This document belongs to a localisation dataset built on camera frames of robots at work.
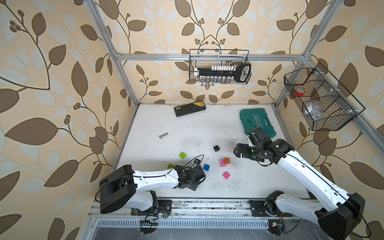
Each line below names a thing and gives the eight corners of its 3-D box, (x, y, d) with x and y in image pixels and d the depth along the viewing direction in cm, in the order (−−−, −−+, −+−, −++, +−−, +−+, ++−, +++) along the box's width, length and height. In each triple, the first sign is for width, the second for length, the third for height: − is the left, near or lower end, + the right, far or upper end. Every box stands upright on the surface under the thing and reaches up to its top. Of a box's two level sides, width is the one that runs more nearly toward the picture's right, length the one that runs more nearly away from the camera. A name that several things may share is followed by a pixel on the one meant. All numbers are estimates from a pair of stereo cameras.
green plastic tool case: (244, 137, 103) (246, 132, 99) (239, 112, 118) (240, 108, 113) (273, 137, 103) (276, 132, 99) (264, 112, 117) (266, 108, 113)
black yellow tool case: (176, 117, 114) (176, 115, 113) (173, 109, 120) (173, 107, 118) (206, 109, 120) (206, 107, 118) (202, 102, 125) (202, 100, 124)
